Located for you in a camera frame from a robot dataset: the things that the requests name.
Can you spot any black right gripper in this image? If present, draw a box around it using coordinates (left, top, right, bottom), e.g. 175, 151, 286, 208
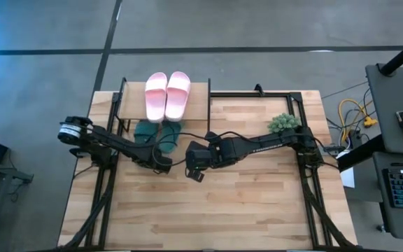
185, 132, 239, 183

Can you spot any dark green rubber slide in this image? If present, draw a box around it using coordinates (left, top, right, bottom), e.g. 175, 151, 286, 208
133, 120, 160, 146
157, 120, 183, 155

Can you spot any pink rubber slide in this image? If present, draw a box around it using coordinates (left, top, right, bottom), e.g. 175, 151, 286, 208
164, 71, 192, 123
144, 71, 169, 124

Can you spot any green potted plant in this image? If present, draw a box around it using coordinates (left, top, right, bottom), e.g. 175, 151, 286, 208
267, 112, 302, 134

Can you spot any grey metal stand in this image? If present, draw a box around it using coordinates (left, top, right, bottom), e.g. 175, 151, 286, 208
0, 156, 34, 246

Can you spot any white paper sheet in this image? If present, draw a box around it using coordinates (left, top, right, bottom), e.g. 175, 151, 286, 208
339, 150, 356, 189

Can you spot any grey keyboard desk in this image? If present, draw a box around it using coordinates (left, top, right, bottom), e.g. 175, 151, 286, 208
372, 151, 403, 242

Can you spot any grey side desk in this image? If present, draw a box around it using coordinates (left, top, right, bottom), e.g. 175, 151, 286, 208
365, 62, 403, 155

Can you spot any black stand pole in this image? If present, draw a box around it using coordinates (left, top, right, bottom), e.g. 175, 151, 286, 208
379, 31, 403, 76

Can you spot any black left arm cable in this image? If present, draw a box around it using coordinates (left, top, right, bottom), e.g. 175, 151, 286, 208
144, 132, 188, 167

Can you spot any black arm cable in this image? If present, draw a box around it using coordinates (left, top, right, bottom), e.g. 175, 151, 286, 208
144, 132, 188, 167
173, 129, 341, 171

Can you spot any wooden shelf with black frame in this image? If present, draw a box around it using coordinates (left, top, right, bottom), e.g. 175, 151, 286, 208
112, 77, 212, 134

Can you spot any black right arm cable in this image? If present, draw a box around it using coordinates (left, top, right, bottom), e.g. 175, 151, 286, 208
173, 129, 341, 171

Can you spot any black table frame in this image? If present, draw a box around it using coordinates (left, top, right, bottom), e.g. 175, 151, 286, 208
57, 83, 357, 251

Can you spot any yellow cable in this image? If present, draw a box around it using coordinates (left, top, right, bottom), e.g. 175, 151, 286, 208
338, 98, 379, 141

